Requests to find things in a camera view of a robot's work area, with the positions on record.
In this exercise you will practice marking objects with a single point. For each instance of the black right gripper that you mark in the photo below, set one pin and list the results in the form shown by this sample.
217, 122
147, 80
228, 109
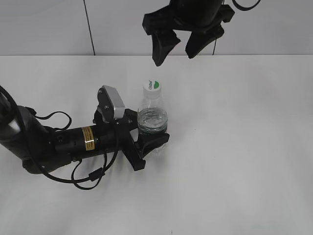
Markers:
201, 19

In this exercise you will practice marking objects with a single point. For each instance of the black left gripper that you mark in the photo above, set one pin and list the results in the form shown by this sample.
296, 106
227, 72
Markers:
116, 136

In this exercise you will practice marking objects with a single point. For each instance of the clear cestbon water bottle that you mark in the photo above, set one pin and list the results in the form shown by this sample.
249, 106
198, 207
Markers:
152, 118

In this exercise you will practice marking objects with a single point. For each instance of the white green bottle cap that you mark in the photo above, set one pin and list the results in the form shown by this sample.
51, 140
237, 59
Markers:
152, 89

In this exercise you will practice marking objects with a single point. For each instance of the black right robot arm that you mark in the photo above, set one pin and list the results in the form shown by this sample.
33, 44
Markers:
202, 18

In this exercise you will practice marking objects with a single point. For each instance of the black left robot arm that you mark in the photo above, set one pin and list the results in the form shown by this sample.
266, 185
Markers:
42, 148

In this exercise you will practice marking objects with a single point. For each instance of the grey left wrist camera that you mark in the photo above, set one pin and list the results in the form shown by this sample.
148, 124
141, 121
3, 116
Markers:
110, 104

